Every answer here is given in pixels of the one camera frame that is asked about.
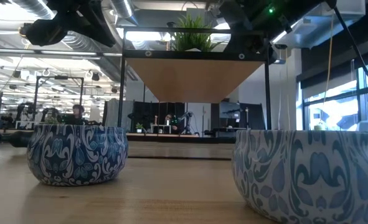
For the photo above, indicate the white background riser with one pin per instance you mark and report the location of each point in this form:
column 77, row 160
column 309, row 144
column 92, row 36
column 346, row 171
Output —
column 160, row 128

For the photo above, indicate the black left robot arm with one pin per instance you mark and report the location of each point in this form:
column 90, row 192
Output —
column 87, row 21

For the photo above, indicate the wooden shelf riser black frame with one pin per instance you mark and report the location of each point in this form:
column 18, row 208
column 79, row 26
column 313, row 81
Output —
column 196, row 81

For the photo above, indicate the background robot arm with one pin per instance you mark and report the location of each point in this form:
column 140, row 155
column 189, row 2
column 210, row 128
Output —
column 185, row 119

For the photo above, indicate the black gantry frame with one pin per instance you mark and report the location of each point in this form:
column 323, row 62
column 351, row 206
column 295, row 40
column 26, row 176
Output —
column 59, row 77

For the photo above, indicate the background monitor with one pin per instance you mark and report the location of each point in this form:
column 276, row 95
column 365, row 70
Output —
column 229, row 110

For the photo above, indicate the black partition curtain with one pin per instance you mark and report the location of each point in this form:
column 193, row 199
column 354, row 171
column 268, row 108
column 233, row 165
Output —
column 149, row 113

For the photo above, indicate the small background potted plant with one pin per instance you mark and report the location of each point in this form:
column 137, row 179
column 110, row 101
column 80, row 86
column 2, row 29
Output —
column 139, row 127

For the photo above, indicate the green potted plant white pot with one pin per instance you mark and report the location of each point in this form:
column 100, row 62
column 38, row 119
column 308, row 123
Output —
column 193, row 34

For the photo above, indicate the grey partition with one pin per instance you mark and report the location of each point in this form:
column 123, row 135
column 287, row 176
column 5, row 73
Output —
column 116, row 115

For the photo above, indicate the pale blue patterned candle tin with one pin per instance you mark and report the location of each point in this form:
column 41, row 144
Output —
column 311, row 177

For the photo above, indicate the silver rectangular air duct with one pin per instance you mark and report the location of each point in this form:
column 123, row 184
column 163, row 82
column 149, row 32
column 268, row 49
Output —
column 320, row 28

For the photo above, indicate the black security camera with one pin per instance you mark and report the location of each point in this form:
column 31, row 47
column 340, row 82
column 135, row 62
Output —
column 280, row 46

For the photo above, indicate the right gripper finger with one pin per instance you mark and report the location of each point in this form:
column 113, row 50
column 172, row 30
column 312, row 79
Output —
column 249, row 42

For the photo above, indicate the person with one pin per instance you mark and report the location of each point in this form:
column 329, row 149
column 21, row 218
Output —
column 168, row 119
column 78, row 113

